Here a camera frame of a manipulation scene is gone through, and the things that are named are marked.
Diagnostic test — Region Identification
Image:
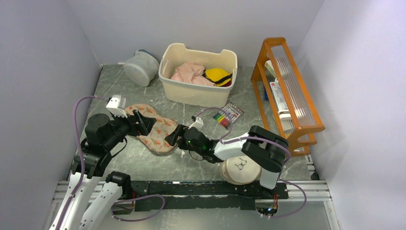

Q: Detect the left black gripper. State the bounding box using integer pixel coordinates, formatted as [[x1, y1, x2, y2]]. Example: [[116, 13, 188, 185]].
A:
[[104, 108, 157, 150]]

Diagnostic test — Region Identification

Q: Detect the floral mesh laundry bag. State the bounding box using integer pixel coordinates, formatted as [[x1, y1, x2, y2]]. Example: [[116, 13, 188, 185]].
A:
[[125, 104, 178, 155]]

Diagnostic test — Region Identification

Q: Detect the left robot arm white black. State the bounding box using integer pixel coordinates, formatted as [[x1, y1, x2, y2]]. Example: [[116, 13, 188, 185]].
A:
[[50, 110, 157, 230]]

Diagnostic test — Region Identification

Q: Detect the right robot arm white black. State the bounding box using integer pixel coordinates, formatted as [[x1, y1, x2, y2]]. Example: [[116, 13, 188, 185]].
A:
[[165, 125, 291, 198]]

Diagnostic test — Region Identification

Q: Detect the grey round mesh bag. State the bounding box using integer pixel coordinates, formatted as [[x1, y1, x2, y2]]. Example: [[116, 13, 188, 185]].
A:
[[123, 49, 159, 87]]

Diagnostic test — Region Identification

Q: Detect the cream plastic laundry basket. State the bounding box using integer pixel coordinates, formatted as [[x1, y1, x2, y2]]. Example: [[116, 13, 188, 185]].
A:
[[158, 43, 237, 107]]

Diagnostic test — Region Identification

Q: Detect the marker pen pack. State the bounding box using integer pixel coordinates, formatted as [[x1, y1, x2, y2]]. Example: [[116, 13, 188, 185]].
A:
[[213, 102, 244, 129]]

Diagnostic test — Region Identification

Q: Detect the pink cloth in basket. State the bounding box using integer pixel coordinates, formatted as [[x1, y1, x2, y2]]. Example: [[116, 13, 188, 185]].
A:
[[170, 62, 215, 86]]

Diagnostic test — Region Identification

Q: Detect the beige round glasses pouch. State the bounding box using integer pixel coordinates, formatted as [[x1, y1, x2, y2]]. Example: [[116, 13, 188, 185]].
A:
[[220, 156, 261, 185]]

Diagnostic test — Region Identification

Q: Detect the yellow black cloth in basket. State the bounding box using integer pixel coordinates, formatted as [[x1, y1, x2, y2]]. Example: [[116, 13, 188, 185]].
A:
[[203, 68, 233, 87]]

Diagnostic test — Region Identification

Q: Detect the white box in rack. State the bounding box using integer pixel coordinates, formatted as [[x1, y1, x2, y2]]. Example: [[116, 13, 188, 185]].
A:
[[270, 82, 289, 114]]

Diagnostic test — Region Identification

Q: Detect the orange wooden rack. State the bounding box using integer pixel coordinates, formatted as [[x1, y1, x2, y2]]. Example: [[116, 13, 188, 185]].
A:
[[251, 37, 325, 157]]

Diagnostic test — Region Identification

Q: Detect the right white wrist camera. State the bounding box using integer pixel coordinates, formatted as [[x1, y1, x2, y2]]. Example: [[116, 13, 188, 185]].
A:
[[189, 116, 204, 130]]

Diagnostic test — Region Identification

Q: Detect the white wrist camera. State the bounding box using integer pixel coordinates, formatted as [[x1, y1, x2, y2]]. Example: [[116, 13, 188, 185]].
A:
[[106, 95, 128, 118], [189, 116, 204, 130]]

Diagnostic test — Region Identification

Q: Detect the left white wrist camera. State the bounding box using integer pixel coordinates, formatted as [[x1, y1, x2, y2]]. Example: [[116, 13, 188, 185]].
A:
[[106, 95, 128, 118]]

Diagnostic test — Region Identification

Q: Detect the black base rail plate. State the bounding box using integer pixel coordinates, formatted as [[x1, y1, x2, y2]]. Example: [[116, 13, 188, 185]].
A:
[[113, 181, 289, 215]]

